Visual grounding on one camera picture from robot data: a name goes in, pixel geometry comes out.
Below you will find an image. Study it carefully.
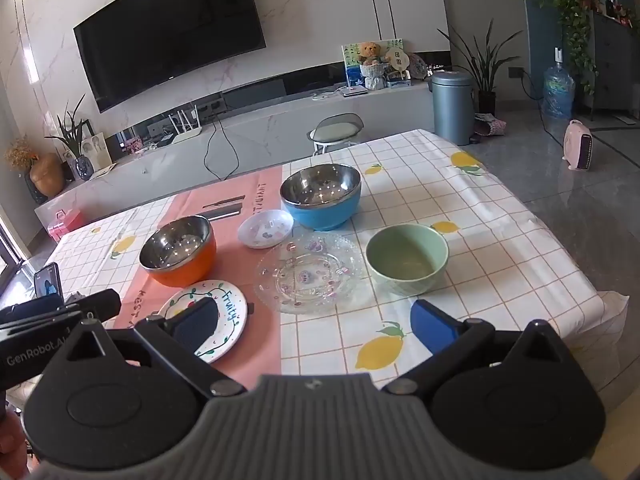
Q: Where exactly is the black wall television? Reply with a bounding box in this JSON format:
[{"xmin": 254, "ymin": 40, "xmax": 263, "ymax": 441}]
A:
[{"xmin": 73, "ymin": 0, "xmax": 267, "ymax": 114}]

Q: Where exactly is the orange steel-lined bowl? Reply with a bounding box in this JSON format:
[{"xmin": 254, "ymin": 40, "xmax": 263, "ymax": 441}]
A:
[{"xmin": 139, "ymin": 215, "xmax": 217, "ymax": 288}]

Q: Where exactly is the grey television console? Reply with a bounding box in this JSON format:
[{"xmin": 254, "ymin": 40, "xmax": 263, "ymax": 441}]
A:
[{"xmin": 34, "ymin": 81, "xmax": 436, "ymax": 221}]

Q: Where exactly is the grey pedal trash can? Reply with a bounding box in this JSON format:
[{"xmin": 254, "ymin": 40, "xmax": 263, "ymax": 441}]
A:
[{"xmin": 429, "ymin": 70, "xmax": 475, "ymax": 146}]

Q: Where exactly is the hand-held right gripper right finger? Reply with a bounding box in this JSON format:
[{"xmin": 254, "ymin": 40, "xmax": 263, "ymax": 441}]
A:
[{"xmin": 382, "ymin": 299, "xmax": 576, "ymax": 395}]

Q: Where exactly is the black cable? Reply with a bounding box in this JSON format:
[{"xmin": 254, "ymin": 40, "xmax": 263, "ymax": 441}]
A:
[{"xmin": 202, "ymin": 119, "xmax": 239, "ymax": 181}]

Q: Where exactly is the white patterned bowl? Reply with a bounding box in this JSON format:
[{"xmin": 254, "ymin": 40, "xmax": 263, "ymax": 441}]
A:
[{"xmin": 237, "ymin": 209, "xmax": 295, "ymax": 250}]

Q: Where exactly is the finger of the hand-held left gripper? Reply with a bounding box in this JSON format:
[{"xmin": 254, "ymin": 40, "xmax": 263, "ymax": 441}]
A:
[{"xmin": 65, "ymin": 288, "xmax": 121, "ymax": 322}]

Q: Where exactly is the pink storage box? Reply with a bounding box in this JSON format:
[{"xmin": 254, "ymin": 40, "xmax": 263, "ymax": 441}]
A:
[{"xmin": 47, "ymin": 208, "xmax": 85, "ymax": 242}]

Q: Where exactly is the white plate with vine rim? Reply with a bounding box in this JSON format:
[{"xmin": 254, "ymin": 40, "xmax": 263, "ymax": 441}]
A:
[{"xmin": 157, "ymin": 280, "xmax": 248, "ymax": 364}]

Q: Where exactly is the blue vase with plant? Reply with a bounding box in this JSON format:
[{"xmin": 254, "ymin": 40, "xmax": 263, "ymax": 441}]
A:
[{"xmin": 44, "ymin": 94, "xmax": 96, "ymax": 181}]

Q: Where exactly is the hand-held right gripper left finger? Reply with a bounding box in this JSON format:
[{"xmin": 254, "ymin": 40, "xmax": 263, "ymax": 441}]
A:
[{"xmin": 65, "ymin": 298, "xmax": 246, "ymax": 397}]

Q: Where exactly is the blue water jug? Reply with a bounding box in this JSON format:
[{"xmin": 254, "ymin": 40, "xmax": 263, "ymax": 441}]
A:
[{"xmin": 542, "ymin": 47, "xmax": 575, "ymax": 120}]

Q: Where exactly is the blue steel-lined bowl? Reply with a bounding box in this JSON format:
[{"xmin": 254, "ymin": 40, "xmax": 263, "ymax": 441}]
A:
[{"xmin": 279, "ymin": 163, "xmax": 362, "ymax": 232}]

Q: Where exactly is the pink patterned bag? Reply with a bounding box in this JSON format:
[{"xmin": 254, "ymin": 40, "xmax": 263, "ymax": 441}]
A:
[{"xmin": 472, "ymin": 112, "xmax": 506, "ymax": 137}]

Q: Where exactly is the grey cabinet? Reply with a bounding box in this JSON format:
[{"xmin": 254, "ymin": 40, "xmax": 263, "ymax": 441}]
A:
[{"xmin": 582, "ymin": 10, "xmax": 640, "ymax": 122}]

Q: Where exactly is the pink space heater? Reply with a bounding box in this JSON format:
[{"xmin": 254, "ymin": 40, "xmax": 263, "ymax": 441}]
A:
[{"xmin": 563, "ymin": 119, "xmax": 594, "ymax": 172}]

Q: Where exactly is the green plate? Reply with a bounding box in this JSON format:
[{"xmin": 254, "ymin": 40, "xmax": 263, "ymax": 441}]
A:
[{"xmin": 365, "ymin": 224, "xmax": 450, "ymax": 297}]

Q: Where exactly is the dried flower bunch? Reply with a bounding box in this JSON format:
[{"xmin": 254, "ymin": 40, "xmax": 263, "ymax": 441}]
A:
[{"xmin": 4, "ymin": 135, "xmax": 40, "ymax": 172}]

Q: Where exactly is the white picture frame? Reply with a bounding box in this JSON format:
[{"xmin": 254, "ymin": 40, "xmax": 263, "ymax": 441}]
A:
[{"xmin": 80, "ymin": 131, "xmax": 114, "ymax": 171}]

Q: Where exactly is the long-leaf potted plant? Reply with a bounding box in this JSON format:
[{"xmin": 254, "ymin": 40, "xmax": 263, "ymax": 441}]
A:
[{"xmin": 437, "ymin": 19, "xmax": 524, "ymax": 116}]

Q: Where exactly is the black smartphone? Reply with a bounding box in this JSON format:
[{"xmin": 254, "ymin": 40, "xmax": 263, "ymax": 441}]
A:
[{"xmin": 34, "ymin": 262, "xmax": 64, "ymax": 306}]

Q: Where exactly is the clear glass plate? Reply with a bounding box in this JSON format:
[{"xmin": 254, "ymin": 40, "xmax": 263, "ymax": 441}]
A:
[{"xmin": 254, "ymin": 231, "xmax": 369, "ymax": 315}]

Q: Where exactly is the trailing ivy plant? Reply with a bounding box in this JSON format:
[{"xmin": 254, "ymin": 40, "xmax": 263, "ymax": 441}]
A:
[{"xmin": 530, "ymin": 0, "xmax": 601, "ymax": 97}]

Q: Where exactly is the brown teddy bear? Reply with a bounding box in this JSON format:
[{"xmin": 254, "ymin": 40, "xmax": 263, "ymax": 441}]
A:
[{"xmin": 357, "ymin": 41, "xmax": 389, "ymax": 90}]

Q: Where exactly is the blue and green painting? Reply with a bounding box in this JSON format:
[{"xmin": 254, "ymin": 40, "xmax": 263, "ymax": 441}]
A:
[{"xmin": 341, "ymin": 38, "xmax": 406, "ymax": 90}]

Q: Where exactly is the grey-green chair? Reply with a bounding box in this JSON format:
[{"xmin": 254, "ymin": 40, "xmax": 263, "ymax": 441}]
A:
[{"xmin": 306, "ymin": 113, "xmax": 365, "ymax": 157}]

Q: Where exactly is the round paper fan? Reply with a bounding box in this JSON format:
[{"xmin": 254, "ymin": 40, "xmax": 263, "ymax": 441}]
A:
[{"xmin": 387, "ymin": 47, "xmax": 412, "ymax": 84}]

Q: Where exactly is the white router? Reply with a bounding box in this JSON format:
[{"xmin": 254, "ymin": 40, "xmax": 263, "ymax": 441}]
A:
[{"xmin": 167, "ymin": 105, "xmax": 205, "ymax": 145}]

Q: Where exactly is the pink table runner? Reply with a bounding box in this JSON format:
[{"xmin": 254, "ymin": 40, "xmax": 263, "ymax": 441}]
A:
[{"xmin": 100, "ymin": 165, "xmax": 284, "ymax": 391}]

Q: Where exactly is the decorative patterned plate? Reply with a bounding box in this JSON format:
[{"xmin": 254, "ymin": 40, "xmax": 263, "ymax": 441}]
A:
[{"xmin": 407, "ymin": 52, "xmax": 429, "ymax": 81}]

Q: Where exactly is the brown ceramic vase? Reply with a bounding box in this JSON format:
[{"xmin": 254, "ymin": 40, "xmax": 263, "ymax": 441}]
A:
[{"xmin": 29, "ymin": 152, "xmax": 65, "ymax": 199}]

